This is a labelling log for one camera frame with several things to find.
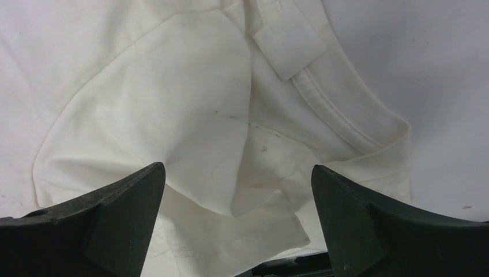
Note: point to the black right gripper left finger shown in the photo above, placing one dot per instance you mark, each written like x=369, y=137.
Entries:
x=105, y=232

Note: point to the white t shirt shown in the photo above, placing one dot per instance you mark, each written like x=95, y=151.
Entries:
x=238, y=99

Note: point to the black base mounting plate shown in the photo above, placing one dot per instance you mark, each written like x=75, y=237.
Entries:
x=310, y=265

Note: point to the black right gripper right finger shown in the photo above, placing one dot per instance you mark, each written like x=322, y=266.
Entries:
x=370, y=234

